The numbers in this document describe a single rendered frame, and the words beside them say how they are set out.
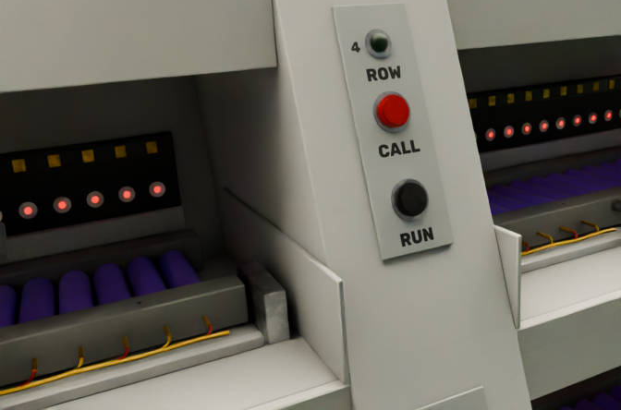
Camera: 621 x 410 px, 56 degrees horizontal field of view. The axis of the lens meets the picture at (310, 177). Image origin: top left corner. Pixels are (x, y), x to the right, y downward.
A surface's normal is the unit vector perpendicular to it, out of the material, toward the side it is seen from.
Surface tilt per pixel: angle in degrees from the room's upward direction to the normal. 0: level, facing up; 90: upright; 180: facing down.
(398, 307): 90
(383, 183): 90
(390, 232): 90
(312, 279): 90
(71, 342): 108
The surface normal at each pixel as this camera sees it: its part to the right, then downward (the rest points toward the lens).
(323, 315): -0.91, 0.16
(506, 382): 0.36, -0.11
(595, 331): 0.40, 0.19
